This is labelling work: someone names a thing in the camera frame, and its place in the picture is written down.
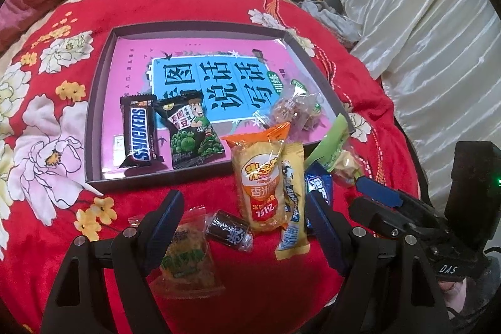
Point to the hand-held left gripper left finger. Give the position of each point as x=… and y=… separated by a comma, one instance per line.
x=168, y=216

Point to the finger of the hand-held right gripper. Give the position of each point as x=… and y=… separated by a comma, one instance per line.
x=368, y=212
x=372, y=185

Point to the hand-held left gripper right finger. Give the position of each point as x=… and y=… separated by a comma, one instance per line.
x=325, y=228

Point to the clear yellow cake packet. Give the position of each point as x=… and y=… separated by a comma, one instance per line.
x=344, y=165

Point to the yellow wafer packet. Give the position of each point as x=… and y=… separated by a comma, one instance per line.
x=293, y=201

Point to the blue cookie packet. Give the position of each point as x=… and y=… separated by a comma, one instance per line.
x=319, y=185

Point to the clear green-label cracker packet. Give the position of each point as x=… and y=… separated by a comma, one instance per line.
x=188, y=263

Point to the dark brown candy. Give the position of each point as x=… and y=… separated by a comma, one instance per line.
x=227, y=230

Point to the light green snack packet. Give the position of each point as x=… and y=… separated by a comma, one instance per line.
x=328, y=142

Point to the orange rice cracker packet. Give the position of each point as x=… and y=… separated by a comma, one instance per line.
x=258, y=181

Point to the black green pea packet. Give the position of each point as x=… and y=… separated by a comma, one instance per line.
x=188, y=134

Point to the brown chocolate bar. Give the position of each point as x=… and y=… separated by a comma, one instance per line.
x=141, y=130

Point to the clear nut candy packet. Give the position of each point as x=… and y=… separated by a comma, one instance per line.
x=289, y=111

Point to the dark grey box lid tray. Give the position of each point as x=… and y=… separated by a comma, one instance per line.
x=98, y=103

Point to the person's right hand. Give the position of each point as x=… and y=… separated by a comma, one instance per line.
x=454, y=291

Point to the pink book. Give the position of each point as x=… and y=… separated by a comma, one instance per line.
x=133, y=56

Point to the white satin curtain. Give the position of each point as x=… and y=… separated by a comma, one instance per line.
x=422, y=25

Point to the pale blue clothes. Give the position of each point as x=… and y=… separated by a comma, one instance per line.
x=332, y=21

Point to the red floral blanket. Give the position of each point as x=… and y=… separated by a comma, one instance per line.
x=195, y=5

